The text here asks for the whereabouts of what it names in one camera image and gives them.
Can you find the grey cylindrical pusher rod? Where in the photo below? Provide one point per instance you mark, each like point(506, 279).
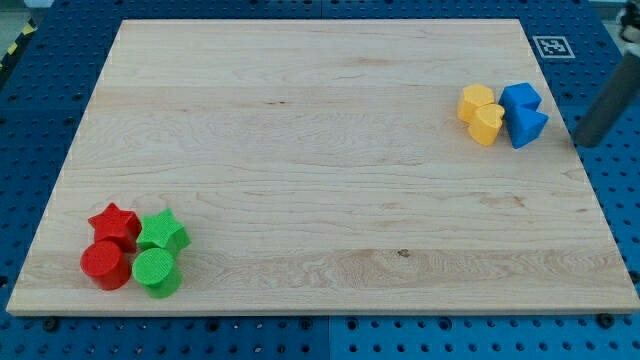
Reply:
point(616, 95)

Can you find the yellow heart block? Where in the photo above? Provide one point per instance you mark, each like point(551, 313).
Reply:
point(486, 123)

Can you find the yellow hexagon block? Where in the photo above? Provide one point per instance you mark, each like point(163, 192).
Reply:
point(471, 98)

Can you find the white fiducial marker tag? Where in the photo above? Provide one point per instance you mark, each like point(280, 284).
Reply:
point(553, 47)

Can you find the blue cube block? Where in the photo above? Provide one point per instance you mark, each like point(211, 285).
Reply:
point(520, 95)

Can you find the blue triangle block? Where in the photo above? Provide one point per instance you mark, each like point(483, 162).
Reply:
point(524, 125)

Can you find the green star block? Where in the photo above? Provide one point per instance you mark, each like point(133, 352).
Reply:
point(163, 231)

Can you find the green cylinder block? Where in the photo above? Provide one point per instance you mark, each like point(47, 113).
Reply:
point(156, 271)

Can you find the red star block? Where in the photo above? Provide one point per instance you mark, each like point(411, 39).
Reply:
point(121, 227)

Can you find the red cylinder block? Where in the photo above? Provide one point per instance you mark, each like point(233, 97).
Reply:
point(106, 265)

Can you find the black yellow hazard tape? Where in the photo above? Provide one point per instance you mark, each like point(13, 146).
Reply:
point(18, 46)

